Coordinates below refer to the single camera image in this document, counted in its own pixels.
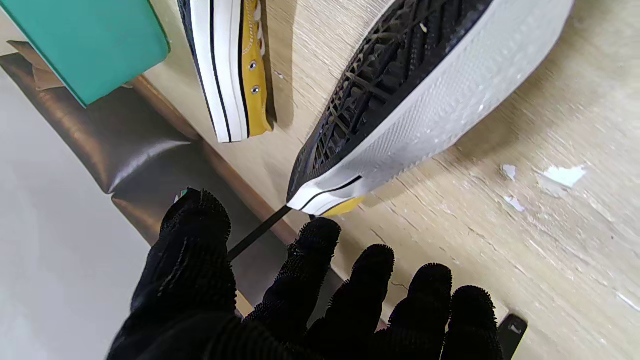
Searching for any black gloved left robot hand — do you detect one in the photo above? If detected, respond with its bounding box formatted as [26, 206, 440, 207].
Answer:
[107, 189, 503, 360]

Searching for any yellow canvas sneaker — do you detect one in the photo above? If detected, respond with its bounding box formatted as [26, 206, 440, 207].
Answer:
[286, 0, 576, 217]
[176, 0, 275, 144]

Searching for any brown leather sofa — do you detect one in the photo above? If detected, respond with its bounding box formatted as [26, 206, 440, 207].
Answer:
[0, 40, 391, 331]

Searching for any green plastic basin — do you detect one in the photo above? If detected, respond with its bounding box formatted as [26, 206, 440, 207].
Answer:
[0, 0, 171, 108]

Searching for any brown leather throw pillow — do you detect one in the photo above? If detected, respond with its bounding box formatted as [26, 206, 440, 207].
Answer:
[7, 41, 66, 92]

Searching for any white paper scrap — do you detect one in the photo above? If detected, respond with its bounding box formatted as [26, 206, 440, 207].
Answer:
[542, 165, 587, 189]

